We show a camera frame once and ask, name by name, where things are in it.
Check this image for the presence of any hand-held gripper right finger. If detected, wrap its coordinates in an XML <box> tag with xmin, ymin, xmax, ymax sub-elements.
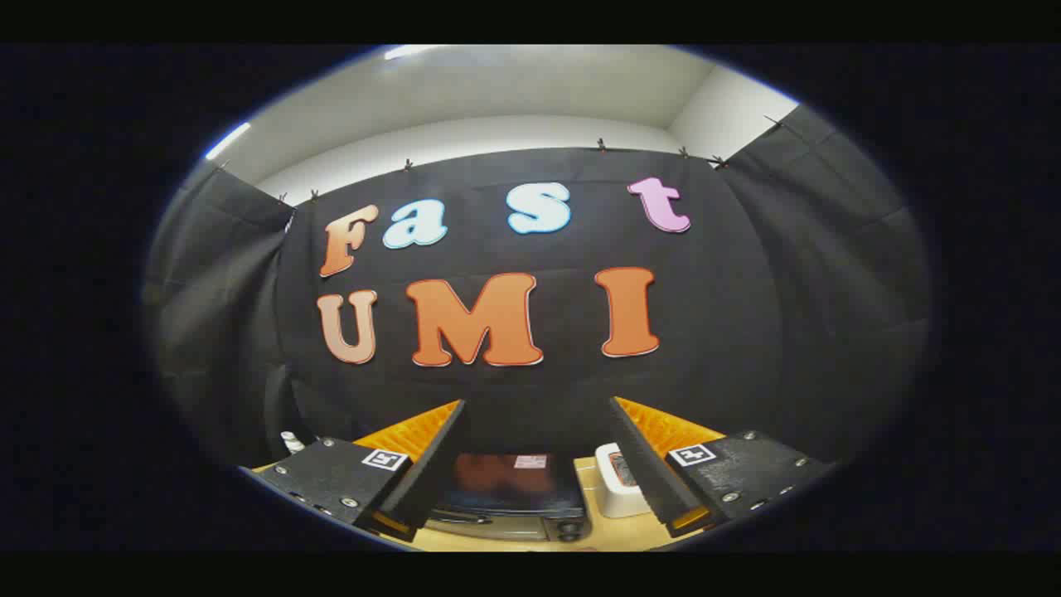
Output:
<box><xmin>611</xmin><ymin>396</ymin><xmax>836</xmax><ymax>539</ymax></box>

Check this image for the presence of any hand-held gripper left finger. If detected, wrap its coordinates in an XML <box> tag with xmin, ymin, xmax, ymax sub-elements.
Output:
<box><xmin>239</xmin><ymin>400</ymin><xmax>468</xmax><ymax>544</ymax></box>

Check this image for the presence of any black toaster oven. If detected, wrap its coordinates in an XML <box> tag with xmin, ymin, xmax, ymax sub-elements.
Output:
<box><xmin>423</xmin><ymin>452</ymin><xmax>593</xmax><ymax>544</ymax></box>

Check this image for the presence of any white pop-up toaster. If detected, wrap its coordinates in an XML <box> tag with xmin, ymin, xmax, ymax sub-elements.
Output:
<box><xmin>594</xmin><ymin>442</ymin><xmax>656</xmax><ymax>519</ymax></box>

